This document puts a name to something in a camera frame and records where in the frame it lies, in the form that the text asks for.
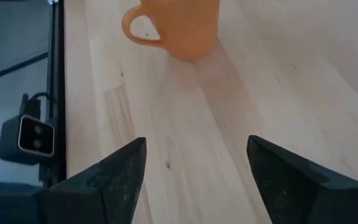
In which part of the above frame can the black table edge rail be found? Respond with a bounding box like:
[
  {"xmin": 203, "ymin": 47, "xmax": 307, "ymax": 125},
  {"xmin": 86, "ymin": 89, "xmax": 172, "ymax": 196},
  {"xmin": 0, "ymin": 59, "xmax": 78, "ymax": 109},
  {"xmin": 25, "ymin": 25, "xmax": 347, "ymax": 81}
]
[{"xmin": 39, "ymin": 0, "xmax": 67, "ymax": 187}]

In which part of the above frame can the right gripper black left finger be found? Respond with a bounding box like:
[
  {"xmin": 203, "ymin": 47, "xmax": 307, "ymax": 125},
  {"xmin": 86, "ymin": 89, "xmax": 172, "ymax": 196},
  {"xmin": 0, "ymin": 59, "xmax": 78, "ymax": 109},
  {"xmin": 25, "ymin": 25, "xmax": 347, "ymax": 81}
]
[{"xmin": 35, "ymin": 136, "xmax": 148, "ymax": 224}]

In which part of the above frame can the orange mug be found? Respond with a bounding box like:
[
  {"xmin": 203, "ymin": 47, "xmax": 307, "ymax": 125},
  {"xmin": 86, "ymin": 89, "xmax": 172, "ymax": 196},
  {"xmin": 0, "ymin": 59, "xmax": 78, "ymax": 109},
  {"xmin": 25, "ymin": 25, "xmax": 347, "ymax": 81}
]
[{"xmin": 121, "ymin": 0, "xmax": 222, "ymax": 62}]

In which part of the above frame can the black camera box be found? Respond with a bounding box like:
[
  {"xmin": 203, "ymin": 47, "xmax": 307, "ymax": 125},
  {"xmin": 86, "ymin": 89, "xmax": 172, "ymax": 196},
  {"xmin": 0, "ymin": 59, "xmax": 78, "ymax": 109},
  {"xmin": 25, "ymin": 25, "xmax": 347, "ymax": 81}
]
[{"xmin": 0, "ymin": 93, "xmax": 56, "ymax": 166}]

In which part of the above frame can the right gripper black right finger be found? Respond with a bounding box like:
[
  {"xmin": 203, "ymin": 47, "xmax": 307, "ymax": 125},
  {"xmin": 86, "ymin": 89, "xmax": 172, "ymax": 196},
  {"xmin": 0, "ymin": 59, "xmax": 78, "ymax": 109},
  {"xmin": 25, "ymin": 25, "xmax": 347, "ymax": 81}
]
[{"xmin": 246, "ymin": 134, "xmax": 358, "ymax": 224}]

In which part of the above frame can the black camera cable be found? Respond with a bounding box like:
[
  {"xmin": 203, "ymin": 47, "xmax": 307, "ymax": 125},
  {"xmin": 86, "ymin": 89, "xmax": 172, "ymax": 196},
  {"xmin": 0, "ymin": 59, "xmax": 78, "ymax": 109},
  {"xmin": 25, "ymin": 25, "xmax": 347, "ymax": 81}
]
[{"xmin": 29, "ymin": 91, "xmax": 52, "ymax": 102}]

